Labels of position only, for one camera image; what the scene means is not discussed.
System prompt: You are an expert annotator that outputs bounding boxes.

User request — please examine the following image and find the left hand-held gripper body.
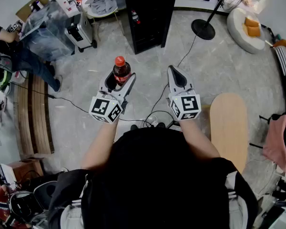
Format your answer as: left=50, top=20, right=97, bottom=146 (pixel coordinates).
left=89, top=88, right=129, bottom=124

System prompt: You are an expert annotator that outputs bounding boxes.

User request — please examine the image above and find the light wooden oval board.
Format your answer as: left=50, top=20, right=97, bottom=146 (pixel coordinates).
left=209, top=93, right=249, bottom=174

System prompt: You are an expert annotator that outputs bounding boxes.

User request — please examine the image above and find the brown cardboard box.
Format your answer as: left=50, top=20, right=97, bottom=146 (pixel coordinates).
left=7, top=157, right=45, bottom=184

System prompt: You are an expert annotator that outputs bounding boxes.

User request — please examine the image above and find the orange cushion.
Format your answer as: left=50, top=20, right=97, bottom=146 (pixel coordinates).
left=246, top=25, right=262, bottom=38
left=244, top=17, right=260, bottom=29

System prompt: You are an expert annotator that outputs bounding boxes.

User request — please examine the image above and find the black flat box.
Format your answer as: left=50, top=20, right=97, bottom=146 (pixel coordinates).
left=167, top=120, right=183, bottom=132

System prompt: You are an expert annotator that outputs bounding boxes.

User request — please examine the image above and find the flat cardboard sheet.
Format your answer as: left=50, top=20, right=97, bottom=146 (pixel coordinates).
left=15, top=0, right=51, bottom=22

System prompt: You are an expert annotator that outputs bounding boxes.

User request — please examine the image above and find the black mini fridge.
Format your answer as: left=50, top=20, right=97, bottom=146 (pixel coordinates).
left=119, top=0, right=179, bottom=55

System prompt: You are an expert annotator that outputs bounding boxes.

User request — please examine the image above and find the thin black cable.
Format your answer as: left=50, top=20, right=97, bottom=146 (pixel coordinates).
left=143, top=84, right=180, bottom=129

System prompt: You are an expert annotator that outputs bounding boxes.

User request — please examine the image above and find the curved wooden bench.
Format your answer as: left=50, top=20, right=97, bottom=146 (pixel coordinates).
left=14, top=74, right=55, bottom=155

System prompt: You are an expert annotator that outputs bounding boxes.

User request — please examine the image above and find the person's left forearm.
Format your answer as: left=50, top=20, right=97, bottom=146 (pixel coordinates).
left=81, top=121, right=120, bottom=171

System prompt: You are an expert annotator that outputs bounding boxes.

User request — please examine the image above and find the white chair with grey cushion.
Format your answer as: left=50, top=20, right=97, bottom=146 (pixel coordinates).
left=82, top=0, right=119, bottom=18

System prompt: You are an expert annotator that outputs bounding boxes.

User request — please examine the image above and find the pink cloth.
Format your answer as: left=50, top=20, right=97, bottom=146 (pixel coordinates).
left=262, top=114, right=286, bottom=174

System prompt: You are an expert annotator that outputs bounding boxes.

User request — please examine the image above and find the silver suitcase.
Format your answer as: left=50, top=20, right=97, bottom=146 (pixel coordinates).
left=64, top=10, right=98, bottom=53

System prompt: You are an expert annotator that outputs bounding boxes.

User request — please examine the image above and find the black floor fan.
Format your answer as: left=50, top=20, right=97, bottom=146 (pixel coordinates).
left=191, top=0, right=256, bottom=41

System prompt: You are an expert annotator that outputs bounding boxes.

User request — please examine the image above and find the black floor cable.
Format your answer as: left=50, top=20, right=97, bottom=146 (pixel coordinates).
left=13, top=82, right=148, bottom=124

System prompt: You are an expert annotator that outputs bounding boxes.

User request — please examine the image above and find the person's right forearm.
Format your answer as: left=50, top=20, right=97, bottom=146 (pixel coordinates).
left=180, top=119, right=221, bottom=159

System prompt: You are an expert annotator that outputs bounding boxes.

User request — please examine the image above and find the clear acrylic table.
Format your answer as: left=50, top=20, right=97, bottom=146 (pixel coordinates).
left=20, top=1, right=76, bottom=62

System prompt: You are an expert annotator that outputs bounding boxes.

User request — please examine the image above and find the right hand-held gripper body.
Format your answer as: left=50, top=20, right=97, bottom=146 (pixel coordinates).
left=166, top=86, right=202, bottom=122

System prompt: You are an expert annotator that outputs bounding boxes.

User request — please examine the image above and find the person's black clothing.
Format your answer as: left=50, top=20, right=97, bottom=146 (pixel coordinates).
left=47, top=127, right=259, bottom=229

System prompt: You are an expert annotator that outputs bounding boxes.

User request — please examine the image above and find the black metal rack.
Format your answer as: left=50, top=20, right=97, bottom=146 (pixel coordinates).
left=249, top=108, right=286, bottom=150

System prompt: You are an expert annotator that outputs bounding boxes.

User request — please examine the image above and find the black green backpack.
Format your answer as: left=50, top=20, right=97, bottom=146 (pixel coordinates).
left=0, top=64, right=13, bottom=89

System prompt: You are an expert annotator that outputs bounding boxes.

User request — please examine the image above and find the black fan cable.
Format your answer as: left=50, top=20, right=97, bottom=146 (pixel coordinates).
left=177, top=33, right=200, bottom=68

